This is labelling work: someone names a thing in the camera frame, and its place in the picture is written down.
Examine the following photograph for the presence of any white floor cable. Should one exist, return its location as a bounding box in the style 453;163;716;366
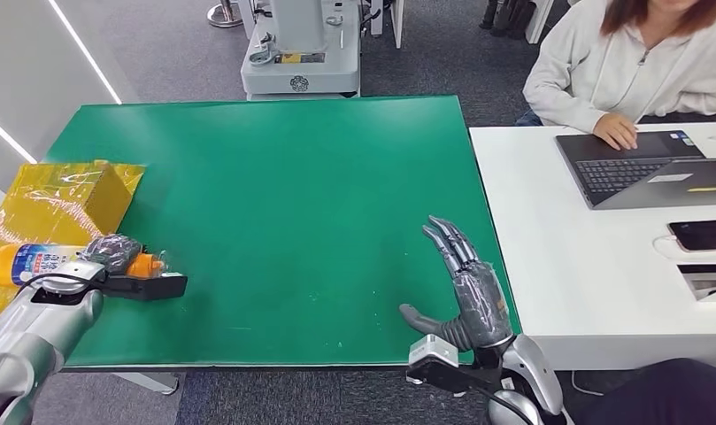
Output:
569;369;597;398

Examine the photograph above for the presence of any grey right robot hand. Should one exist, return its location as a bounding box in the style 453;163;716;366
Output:
398;215;515;353

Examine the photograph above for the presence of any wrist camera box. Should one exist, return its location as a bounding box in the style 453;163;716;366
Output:
102;271;189;304
405;333;501;396

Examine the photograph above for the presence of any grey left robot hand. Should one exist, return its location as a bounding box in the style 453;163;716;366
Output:
77;234;144;277

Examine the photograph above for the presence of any metal stanchion base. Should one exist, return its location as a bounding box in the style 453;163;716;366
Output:
205;0;245;29

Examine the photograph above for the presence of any dark fabric covered object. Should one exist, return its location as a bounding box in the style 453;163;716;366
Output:
571;358;716;425

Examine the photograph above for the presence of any open dark laptop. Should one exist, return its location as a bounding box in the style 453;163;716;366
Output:
555;129;706;210

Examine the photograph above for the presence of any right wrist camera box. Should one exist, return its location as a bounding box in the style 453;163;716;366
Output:
405;333;501;396

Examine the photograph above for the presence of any white furniture leg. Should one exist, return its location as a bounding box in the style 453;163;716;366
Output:
369;0;406;50

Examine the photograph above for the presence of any grey laptop with sticker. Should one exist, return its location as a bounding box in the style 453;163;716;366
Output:
591;158;716;212

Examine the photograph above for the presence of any white charging cable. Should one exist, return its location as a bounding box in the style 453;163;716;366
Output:
651;234;682;263

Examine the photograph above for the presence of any person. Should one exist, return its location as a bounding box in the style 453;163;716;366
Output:
514;0;716;135

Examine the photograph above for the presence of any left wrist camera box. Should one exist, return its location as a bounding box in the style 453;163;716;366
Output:
102;271;189;304

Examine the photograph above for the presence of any yellow taped cardboard box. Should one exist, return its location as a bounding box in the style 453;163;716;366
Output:
0;158;147;343

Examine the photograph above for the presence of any black smartphone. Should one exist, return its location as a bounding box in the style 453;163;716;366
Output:
666;219;716;254

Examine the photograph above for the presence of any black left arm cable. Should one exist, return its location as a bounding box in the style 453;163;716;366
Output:
16;271;104;296

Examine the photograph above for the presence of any orange plastic bottle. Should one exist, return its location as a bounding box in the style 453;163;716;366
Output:
0;243;169;290

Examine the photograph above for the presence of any green table mat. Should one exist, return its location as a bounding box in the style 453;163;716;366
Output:
42;95;522;370

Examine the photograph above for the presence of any person's hand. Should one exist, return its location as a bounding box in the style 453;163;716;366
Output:
591;112;640;152

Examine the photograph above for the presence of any white desk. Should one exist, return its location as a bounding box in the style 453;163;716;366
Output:
468;121;716;373

